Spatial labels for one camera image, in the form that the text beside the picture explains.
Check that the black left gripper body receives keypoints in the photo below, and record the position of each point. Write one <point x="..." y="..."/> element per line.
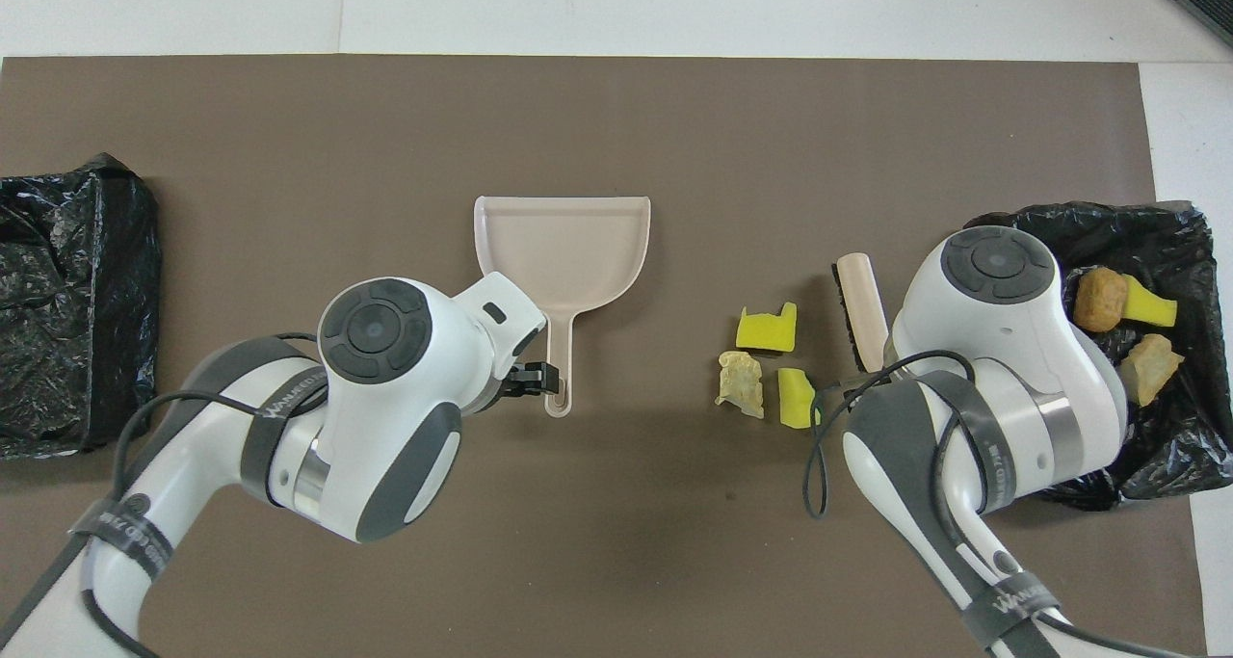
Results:
<point x="503" y="388"/>

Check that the beige plastic dustpan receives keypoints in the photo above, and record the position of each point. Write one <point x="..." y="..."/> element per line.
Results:
<point x="564" y="253"/>

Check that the beige paper scrap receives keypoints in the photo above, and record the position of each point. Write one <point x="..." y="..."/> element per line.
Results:
<point x="740" y="383"/>

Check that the notched yellow sponge piece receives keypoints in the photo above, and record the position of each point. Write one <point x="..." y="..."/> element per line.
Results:
<point x="766" y="330"/>

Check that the yellow sponge wedge green backing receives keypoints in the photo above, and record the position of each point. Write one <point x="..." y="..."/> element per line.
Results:
<point x="795" y="398"/>

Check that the beige hand brush black bristles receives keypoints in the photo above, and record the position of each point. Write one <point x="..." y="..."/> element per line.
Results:
<point x="864" y="302"/>

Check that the brown potato-shaped bread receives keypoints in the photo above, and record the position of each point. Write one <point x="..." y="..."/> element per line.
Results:
<point x="1100" y="300"/>

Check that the plain yellow sponge wedge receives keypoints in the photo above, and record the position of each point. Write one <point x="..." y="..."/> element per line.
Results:
<point x="1151" y="306"/>

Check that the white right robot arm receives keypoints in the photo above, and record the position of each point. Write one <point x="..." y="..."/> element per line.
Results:
<point x="1002" y="369"/>

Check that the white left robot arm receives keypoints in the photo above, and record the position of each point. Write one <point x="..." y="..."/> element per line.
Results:
<point x="385" y="427"/>

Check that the bin with black bag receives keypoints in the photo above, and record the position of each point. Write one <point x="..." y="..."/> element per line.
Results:
<point x="67" y="302"/>
<point x="1175" y="446"/>

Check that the brown paper table mat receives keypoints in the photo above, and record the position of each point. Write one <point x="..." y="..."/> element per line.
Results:
<point x="289" y="157"/>

